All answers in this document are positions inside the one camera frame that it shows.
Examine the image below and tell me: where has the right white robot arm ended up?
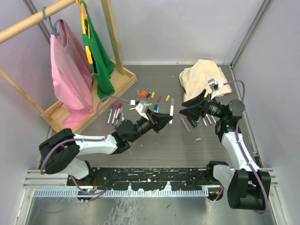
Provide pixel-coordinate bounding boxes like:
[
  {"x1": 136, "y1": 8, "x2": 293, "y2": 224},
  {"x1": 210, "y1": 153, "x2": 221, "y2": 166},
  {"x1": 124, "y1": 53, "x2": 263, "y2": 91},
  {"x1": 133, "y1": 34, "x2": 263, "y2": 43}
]
[{"x1": 180, "y1": 90, "x2": 271, "y2": 213}]

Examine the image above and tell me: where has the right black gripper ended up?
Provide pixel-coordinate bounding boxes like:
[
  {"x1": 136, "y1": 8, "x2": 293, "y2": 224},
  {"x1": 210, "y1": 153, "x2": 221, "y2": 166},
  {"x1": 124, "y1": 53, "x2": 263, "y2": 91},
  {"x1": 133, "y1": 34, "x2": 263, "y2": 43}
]
[{"x1": 179, "y1": 89, "x2": 227, "y2": 122}]

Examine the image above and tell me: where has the pink pen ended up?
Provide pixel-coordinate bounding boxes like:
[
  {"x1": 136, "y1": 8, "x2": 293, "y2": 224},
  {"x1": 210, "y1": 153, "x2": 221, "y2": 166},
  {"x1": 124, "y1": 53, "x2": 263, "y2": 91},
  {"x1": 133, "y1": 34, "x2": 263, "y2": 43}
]
[{"x1": 180, "y1": 116, "x2": 190, "y2": 131}]

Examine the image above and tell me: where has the orange black highlighter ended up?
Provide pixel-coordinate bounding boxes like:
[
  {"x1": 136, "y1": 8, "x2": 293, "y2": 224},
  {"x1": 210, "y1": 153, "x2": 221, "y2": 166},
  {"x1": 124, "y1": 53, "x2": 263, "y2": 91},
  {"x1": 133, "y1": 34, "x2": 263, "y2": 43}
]
[{"x1": 187, "y1": 117, "x2": 197, "y2": 128}]

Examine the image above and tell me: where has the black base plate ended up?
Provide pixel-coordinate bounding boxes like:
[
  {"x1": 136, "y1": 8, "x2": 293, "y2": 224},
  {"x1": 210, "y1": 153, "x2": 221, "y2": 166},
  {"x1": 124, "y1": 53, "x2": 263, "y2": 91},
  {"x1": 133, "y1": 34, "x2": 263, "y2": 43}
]
[{"x1": 76, "y1": 167, "x2": 221, "y2": 191}]

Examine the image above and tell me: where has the wooden clothes rack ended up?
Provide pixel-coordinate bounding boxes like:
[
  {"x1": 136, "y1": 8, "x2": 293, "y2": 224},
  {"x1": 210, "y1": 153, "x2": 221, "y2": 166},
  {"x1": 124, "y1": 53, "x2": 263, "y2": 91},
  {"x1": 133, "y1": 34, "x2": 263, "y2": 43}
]
[{"x1": 1, "y1": 0, "x2": 137, "y2": 134}]

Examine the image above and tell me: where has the pink shirt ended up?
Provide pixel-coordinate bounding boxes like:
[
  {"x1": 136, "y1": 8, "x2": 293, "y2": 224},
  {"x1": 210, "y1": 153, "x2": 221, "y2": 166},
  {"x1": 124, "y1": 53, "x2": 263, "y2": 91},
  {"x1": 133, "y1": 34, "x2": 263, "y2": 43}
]
[{"x1": 50, "y1": 19, "x2": 93, "y2": 129}]

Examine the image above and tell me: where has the grey clothes hanger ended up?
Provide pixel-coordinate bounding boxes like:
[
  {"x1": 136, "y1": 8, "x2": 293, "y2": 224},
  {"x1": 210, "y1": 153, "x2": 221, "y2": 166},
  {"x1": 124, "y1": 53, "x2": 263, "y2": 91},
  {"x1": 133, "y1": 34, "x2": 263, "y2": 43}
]
[{"x1": 42, "y1": 6, "x2": 65, "y2": 38}]

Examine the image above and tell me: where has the dark purple marker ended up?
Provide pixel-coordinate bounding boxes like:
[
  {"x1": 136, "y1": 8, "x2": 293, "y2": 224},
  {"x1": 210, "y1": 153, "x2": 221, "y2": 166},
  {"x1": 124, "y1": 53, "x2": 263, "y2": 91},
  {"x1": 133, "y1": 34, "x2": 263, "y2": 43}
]
[{"x1": 114, "y1": 109, "x2": 122, "y2": 128}]

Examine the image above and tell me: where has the grey cap marker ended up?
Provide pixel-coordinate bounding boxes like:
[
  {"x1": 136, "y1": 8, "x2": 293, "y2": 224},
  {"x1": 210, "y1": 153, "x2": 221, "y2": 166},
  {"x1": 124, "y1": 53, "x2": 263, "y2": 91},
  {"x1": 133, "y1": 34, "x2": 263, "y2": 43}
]
[{"x1": 170, "y1": 98, "x2": 174, "y2": 116}]

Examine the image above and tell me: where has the red cap marker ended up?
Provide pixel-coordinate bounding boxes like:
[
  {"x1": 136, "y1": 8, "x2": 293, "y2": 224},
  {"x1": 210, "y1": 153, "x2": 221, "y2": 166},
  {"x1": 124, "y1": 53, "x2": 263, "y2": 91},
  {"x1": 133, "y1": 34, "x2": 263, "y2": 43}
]
[{"x1": 114, "y1": 103, "x2": 122, "y2": 121}]

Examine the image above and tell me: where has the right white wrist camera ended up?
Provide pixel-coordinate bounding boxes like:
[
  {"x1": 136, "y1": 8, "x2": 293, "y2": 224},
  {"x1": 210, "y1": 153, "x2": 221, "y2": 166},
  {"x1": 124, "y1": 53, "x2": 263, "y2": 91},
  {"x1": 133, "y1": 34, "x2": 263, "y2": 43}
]
[{"x1": 208, "y1": 78, "x2": 224, "y2": 100}]

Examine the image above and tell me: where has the green shirt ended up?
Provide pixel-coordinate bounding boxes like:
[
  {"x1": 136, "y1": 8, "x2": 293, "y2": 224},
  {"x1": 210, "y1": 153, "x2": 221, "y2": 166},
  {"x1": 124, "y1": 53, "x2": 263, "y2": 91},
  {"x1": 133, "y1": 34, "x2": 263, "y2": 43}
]
[{"x1": 80, "y1": 0, "x2": 115, "y2": 99}]

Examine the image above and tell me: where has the slotted cable duct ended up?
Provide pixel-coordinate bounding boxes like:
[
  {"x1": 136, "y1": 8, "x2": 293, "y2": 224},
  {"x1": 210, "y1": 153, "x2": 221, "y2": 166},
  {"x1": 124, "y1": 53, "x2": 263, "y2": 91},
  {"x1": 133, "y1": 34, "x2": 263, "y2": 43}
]
[{"x1": 33, "y1": 187, "x2": 209, "y2": 198}]

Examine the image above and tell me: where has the yellow clothes hanger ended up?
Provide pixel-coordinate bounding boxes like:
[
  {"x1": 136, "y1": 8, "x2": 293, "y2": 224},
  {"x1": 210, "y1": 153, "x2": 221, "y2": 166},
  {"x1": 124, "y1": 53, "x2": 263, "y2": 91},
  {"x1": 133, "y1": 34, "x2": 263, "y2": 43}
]
[{"x1": 76, "y1": 0, "x2": 93, "y2": 64}]

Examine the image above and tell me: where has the orange highlighter cap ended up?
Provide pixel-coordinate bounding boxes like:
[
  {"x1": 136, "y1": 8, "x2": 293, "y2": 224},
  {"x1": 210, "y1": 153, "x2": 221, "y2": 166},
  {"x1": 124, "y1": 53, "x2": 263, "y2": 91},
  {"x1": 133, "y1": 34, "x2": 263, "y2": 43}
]
[{"x1": 141, "y1": 91, "x2": 147, "y2": 97}]

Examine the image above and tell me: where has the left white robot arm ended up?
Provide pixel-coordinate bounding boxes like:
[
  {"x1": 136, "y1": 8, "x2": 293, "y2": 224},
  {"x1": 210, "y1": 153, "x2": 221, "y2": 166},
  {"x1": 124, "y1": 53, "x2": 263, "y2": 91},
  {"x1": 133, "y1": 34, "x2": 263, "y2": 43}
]
[{"x1": 39, "y1": 110, "x2": 173, "y2": 186}]

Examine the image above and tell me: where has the beige cloth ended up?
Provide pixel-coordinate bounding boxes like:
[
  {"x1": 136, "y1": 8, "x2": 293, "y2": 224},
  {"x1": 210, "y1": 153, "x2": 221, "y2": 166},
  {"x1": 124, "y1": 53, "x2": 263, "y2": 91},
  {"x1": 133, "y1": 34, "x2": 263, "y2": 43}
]
[{"x1": 179, "y1": 60, "x2": 227, "y2": 102}]

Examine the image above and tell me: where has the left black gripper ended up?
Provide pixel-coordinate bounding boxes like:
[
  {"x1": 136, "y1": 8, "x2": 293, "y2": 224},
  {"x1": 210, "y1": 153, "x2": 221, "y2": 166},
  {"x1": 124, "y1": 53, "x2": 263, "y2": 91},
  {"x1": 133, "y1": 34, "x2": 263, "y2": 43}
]
[{"x1": 129, "y1": 109, "x2": 172, "y2": 143}]

